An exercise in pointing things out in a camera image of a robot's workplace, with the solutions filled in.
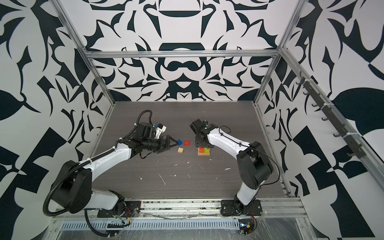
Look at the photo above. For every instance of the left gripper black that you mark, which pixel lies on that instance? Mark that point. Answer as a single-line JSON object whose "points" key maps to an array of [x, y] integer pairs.
{"points": [[168, 146]]}

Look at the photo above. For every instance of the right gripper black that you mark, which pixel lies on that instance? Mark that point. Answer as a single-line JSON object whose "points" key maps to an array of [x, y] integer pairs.
{"points": [[197, 142]]}

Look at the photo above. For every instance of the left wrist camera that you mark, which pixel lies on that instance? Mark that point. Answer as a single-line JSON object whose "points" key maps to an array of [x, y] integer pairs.
{"points": [[160, 128]]}

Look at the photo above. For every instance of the white slotted cable duct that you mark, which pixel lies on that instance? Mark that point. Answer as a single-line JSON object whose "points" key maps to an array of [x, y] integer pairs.
{"points": [[186, 224]]}

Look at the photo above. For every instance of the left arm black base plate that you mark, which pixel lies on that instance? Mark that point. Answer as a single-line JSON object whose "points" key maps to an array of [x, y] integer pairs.
{"points": [[126, 209]]}

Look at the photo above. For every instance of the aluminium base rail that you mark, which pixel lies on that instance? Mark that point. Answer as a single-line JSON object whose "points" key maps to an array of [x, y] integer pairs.
{"points": [[169, 209]]}

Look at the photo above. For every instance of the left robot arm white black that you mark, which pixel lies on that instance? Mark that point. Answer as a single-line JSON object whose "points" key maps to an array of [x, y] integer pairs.
{"points": [[72, 191]]}

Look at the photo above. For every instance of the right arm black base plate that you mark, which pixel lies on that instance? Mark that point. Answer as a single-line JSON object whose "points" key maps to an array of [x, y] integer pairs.
{"points": [[231, 208]]}

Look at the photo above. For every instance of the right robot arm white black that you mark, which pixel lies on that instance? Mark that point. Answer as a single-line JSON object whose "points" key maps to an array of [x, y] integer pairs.
{"points": [[254, 165]]}

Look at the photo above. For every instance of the small green circuit board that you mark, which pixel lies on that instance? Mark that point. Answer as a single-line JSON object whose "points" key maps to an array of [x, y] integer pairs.
{"points": [[247, 226]]}

